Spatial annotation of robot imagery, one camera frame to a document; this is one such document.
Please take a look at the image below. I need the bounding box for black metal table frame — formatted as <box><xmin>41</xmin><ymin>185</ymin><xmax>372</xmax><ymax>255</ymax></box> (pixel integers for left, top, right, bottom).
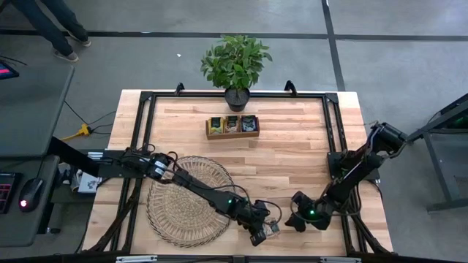
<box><xmin>83</xmin><ymin>89</ymin><xmax>395</xmax><ymax>261</ymax></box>

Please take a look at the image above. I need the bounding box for green plant in black pot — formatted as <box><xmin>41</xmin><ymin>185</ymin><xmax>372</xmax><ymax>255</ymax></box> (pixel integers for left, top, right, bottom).
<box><xmin>200</xmin><ymin>34</ymin><xmax>273</xmax><ymax>113</ymax></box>

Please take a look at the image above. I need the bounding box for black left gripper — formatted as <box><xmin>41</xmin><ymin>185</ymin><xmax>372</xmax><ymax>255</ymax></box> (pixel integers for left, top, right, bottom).
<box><xmin>235</xmin><ymin>199</ymin><xmax>275</xmax><ymax>246</ymax></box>

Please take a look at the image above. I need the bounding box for black computer mouse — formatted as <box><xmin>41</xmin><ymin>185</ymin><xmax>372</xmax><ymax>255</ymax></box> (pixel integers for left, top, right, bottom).
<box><xmin>18</xmin><ymin>178</ymin><xmax>45</xmax><ymax>213</ymax></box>

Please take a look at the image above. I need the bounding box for person's shoe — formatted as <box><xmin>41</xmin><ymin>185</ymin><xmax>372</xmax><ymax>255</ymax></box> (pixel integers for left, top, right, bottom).
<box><xmin>67</xmin><ymin>31</ymin><xmax>92</xmax><ymax>47</ymax></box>
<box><xmin>53</xmin><ymin>49</ymin><xmax>80</xmax><ymax>63</ymax></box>

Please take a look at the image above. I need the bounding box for dark low desk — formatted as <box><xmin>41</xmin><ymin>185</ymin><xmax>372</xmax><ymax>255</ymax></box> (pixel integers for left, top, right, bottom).
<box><xmin>0</xmin><ymin>155</ymin><xmax>61</xmax><ymax>248</ymax></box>

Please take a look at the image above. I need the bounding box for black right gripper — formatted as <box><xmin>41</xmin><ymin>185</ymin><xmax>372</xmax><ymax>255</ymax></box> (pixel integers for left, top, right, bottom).
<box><xmin>284</xmin><ymin>190</ymin><xmax>336</xmax><ymax>233</ymax></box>

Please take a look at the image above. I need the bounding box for grey metal stand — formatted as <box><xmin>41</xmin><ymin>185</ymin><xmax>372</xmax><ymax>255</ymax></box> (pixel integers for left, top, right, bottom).
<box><xmin>403</xmin><ymin>93</ymin><xmax>468</xmax><ymax>213</ymax></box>

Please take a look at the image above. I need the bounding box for grey desk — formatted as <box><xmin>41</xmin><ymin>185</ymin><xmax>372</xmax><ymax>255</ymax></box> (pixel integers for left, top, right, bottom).
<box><xmin>0</xmin><ymin>64</ymin><xmax>76</xmax><ymax>159</ymax></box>

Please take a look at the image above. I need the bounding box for white printed box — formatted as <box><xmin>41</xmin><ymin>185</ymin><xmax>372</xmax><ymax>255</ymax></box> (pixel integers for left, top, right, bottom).
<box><xmin>71</xmin><ymin>171</ymin><xmax>99</xmax><ymax>194</ymax></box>

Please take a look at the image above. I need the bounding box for purple blackcurrant tea sachet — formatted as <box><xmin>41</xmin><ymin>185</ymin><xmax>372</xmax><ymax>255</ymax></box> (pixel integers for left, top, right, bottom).
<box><xmin>241</xmin><ymin>115</ymin><xmax>258</xmax><ymax>132</ymax></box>

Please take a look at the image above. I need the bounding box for yellow lime twist tea sachet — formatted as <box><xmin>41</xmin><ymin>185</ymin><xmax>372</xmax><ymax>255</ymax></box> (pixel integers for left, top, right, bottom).
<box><xmin>208</xmin><ymin>116</ymin><xmax>224</xmax><ymax>135</ymax></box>

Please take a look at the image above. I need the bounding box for black floor cable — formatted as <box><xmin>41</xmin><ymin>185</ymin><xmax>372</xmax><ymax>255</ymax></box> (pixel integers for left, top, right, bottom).
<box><xmin>64</xmin><ymin>100</ymin><xmax>117</xmax><ymax>127</ymax></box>

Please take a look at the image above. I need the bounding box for tablet screen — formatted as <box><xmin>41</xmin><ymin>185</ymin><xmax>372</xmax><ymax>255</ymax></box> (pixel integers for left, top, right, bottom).
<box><xmin>0</xmin><ymin>60</ymin><xmax>20</xmax><ymax>80</ymax></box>

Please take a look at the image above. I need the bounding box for backlit keyboard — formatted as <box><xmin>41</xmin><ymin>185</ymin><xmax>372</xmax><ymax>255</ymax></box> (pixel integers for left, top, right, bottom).
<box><xmin>0</xmin><ymin>172</ymin><xmax>16</xmax><ymax>215</ymax></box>

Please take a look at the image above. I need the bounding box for silver table bracket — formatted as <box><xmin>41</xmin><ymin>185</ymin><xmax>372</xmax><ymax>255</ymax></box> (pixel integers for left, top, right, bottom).
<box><xmin>320</xmin><ymin>256</ymin><xmax>362</xmax><ymax>263</ymax></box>
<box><xmin>115</xmin><ymin>255</ymin><xmax>159</xmax><ymax>263</ymax></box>

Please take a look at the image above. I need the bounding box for round woven straw placemat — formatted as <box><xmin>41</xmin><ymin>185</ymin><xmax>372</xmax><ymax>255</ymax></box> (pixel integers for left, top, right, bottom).
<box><xmin>146</xmin><ymin>156</ymin><xmax>238</xmax><ymax>248</ymax></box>

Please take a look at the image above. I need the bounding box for wooden three-compartment box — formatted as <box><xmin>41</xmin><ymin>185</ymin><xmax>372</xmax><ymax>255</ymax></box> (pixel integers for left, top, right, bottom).
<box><xmin>205</xmin><ymin>115</ymin><xmax>261</xmax><ymax>141</ymax></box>

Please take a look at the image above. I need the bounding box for yellow cable plug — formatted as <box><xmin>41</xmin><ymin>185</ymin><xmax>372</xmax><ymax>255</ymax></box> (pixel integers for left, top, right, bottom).
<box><xmin>61</xmin><ymin>123</ymin><xmax>92</xmax><ymax>142</ymax></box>

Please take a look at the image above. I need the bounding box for person's leg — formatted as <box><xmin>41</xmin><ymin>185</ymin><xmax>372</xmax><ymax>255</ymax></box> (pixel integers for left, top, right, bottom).
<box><xmin>10</xmin><ymin>0</ymin><xmax>76</xmax><ymax>56</ymax></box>
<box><xmin>39</xmin><ymin>0</ymin><xmax>91</xmax><ymax>41</ymax></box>

